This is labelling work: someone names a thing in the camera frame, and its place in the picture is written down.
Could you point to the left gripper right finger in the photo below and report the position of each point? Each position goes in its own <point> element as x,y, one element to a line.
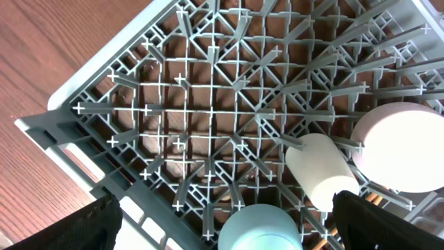
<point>363,225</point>

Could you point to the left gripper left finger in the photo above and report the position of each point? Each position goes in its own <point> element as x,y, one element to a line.
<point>93,227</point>

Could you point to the wooden chopstick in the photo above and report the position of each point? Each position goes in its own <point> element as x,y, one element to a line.
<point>377,200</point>

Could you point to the cream white cup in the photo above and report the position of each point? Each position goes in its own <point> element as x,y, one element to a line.
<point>320,170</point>

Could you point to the pink plate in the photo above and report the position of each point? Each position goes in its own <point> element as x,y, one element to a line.
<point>403,147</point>

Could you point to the light blue bowl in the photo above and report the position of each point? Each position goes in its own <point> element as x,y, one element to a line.
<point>260,226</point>

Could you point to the grey plastic dish rack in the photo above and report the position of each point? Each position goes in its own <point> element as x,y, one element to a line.
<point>187,113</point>

